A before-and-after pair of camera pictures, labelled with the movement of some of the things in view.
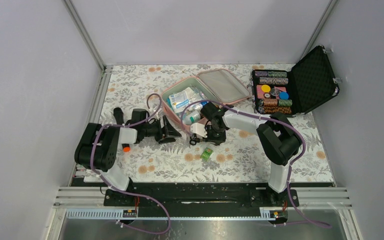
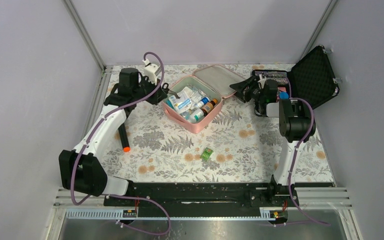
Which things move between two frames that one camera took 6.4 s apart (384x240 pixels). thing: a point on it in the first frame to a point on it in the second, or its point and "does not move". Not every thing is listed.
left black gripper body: x=155 y=130 to x=150 y=87
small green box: x=206 y=154 does not move
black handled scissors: x=194 y=140 to x=165 y=86
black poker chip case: x=310 y=81 does not move
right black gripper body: x=216 y=135 to x=255 y=93
